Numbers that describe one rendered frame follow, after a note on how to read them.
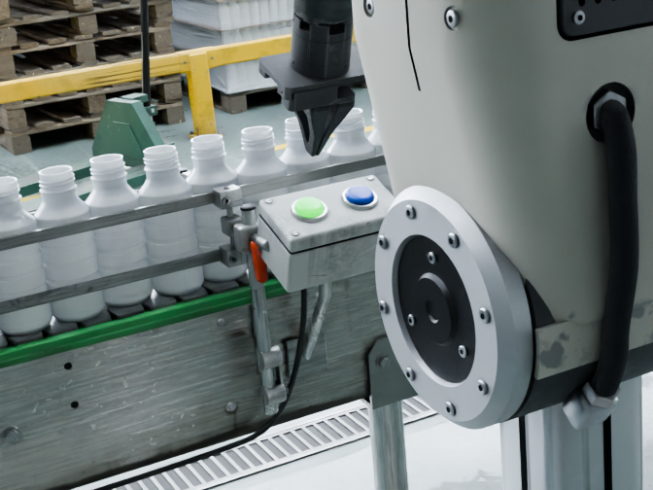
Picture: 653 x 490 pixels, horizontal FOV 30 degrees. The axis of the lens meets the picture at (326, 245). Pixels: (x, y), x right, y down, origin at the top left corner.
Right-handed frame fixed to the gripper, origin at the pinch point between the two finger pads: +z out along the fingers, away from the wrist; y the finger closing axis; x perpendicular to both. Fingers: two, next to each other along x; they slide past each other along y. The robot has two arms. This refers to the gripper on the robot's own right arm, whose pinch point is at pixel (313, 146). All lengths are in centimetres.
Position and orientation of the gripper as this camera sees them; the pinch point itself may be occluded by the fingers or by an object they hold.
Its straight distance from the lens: 122.1
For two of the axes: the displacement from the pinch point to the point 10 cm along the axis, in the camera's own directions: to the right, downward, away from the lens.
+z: -0.8, 8.1, 5.9
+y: -8.8, 2.2, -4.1
